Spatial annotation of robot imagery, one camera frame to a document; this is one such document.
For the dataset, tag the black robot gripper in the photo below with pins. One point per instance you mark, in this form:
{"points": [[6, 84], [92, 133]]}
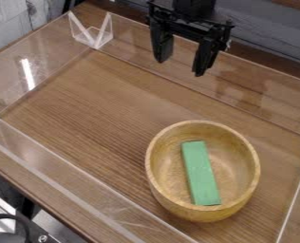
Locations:
{"points": [[189, 19]]}

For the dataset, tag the green rectangular block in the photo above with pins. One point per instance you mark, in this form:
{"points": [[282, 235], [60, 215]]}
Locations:
{"points": [[201, 181]]}

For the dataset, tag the brown wooden bowl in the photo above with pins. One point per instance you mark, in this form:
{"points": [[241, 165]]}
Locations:
{"points": [[235, 167]]}

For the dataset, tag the black metal frame bracket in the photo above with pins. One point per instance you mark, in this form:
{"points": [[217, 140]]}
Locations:
{"points": [[39, 235]]}

